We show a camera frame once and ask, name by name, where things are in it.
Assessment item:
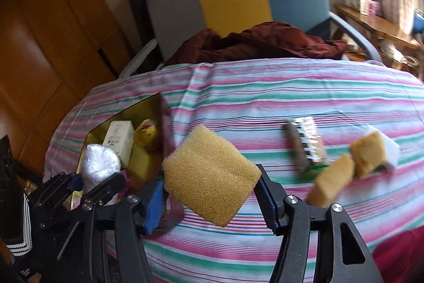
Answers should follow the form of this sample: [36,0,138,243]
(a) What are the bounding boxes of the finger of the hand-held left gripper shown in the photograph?
[79,172,127,207]
[28,172,83,230]

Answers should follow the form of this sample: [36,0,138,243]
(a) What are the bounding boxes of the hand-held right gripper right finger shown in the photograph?
[253,164,385,283]

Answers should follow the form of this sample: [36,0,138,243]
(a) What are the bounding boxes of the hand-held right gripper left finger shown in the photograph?
[43,178,166,283]

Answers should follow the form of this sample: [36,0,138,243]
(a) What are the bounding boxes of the white plastic bag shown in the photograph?
[80,143,121,195]

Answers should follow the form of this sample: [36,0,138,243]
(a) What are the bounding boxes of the cream and green carton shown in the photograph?
[101,120,135,168]

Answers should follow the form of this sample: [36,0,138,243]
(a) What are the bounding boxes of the gold tin box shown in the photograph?
[76,93,176,204]

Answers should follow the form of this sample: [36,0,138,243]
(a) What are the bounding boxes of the coarse yellow sponge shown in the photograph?
[162,124,262,228]

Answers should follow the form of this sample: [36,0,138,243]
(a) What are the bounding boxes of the green packet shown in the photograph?
[300,162,332,181]

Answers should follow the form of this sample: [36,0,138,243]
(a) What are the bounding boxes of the yellow plush toy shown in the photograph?
[134,119,163,151]

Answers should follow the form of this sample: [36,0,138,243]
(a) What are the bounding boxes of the smooth yellow sponge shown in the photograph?
[308,154,356,207]

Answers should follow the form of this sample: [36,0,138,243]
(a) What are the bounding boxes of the clear biscuit pack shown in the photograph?
[285,116,328,171]

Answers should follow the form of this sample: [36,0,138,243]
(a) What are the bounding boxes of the striped bed sheet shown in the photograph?
[43,58,424,283]

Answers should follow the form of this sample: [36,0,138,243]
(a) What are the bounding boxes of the rough yellow sponge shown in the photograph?
[349,131,388,178]

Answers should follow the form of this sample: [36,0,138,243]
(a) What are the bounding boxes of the white foam sponge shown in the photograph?
[364,125,401,171]

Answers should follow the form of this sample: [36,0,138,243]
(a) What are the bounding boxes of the red clothing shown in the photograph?
[371,226,424,283]

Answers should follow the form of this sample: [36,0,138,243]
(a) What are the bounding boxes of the wooden wardrobe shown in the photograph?
[0,0,146,177]

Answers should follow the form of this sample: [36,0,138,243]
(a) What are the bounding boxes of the dark red jacket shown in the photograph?
[172,22,348,66]

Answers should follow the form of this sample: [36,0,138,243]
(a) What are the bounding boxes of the wooden desk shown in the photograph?
[334,3,424,71]

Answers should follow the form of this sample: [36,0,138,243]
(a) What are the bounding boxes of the pink box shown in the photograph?
[367,0,382,17]

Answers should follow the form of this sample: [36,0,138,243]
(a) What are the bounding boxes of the white strap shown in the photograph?
[119,38,160,80]

